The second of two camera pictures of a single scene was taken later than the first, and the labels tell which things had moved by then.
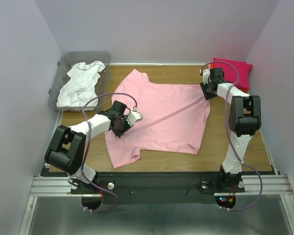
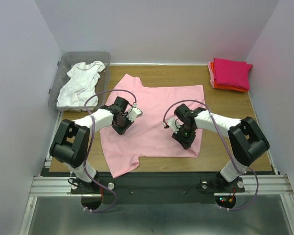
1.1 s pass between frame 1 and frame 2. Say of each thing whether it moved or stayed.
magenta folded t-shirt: stayed
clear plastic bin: stayed
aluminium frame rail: stayed
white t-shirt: stayed
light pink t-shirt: moved
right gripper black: moved
